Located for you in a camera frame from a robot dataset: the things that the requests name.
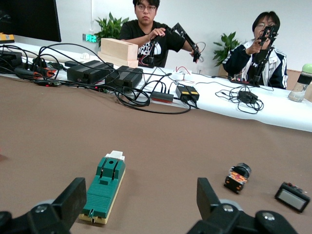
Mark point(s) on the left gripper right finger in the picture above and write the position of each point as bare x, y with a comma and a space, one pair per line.
206, 197

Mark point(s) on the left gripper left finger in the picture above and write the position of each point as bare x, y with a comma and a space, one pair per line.
73, 195

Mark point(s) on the green load switch white lever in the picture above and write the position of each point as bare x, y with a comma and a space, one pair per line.
102, 195

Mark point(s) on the black button orange block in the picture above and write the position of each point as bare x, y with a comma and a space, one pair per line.
235, 180

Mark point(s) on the black rectangular indicator light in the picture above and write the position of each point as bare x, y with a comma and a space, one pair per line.
291, 198

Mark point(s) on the black adapter yellow label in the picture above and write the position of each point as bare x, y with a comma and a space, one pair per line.
193, 93
181, 92

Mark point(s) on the black power adapter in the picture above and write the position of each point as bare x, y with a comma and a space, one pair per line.
247, 96

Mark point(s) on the black USB hub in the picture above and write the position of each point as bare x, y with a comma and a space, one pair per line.
162, 97

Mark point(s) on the black finned power box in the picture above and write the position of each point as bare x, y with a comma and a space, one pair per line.
124, 78
85, 72

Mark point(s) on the orange black screwdriver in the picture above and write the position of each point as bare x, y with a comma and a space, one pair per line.
44, 72

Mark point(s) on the thin black rod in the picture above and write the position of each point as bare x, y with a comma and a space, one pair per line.
146, 83

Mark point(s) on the plain wooden block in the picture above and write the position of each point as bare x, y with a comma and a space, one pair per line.
310, 93

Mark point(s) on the clear bottle green cap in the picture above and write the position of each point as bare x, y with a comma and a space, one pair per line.
302, 83

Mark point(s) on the green potted plant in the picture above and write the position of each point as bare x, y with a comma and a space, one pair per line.
109, 26
226, 48

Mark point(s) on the black box device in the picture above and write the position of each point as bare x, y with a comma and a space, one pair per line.
9, 58

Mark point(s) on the person in navy striped jacket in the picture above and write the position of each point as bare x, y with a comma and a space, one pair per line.
280, 65

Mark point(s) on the wooden block with slot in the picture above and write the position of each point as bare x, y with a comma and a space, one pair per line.
117, 50

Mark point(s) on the green exit sign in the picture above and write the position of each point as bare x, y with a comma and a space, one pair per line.
89, 38

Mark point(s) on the person in black T-shirt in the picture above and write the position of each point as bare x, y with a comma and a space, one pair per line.
136, 31

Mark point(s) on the black monitor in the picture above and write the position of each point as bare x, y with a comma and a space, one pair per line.
29, 17

